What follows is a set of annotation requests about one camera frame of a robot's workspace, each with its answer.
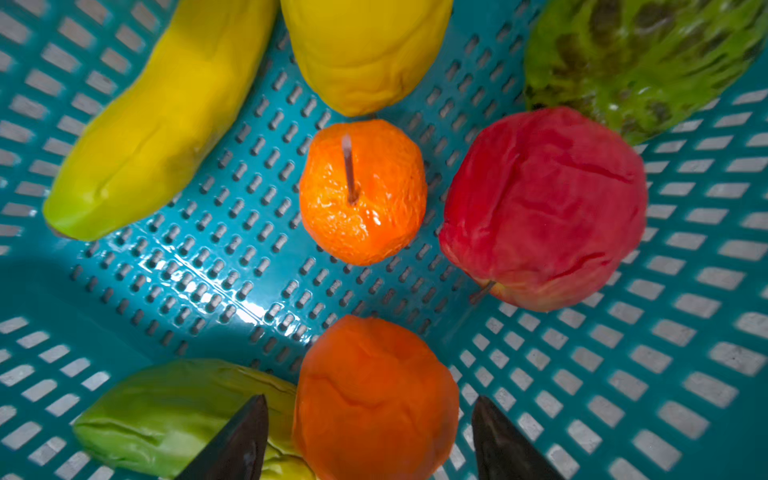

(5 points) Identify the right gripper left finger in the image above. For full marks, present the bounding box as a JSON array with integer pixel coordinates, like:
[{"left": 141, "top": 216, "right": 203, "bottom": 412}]
[{"left": 176, "top": 395, "right": 269, "bottom": 480}]

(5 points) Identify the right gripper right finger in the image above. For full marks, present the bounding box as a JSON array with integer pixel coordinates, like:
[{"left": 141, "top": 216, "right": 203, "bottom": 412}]
[{"left": 471, "top": 396, "right": 563, "bottom": 480}]

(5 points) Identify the green cucumber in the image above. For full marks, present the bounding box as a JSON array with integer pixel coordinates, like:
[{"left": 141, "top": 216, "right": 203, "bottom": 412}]
[{"left": 73, "top": 359, "right": 315, "bottom": 479}]

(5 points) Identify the orange fruit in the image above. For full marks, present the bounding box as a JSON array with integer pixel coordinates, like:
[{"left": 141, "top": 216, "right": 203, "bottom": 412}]
[{"left": 292, "top": 315, "right": 459, "bottom": 479}]

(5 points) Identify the red apple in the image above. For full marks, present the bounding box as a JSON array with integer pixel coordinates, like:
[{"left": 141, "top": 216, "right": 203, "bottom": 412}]
[{"left": 439, "top": 107, "right": 648, "bottom": 312}]

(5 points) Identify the yellow banana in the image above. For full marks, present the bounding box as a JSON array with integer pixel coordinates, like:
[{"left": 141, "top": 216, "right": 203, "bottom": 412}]
[{"left": 43, "top": 0, "right": 279, "bottom": 241}]

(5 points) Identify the green mottled fruit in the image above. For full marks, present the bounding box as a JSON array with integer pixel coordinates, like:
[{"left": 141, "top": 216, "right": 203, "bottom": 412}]
[{"left": 524, "top": 0, "right": 767, "bottom": 145}]

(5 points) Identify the yellow lemon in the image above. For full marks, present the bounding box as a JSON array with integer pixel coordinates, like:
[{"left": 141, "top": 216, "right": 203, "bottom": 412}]
[{"left": 281, "top": 0, "right": 453, "bottom": 118}]

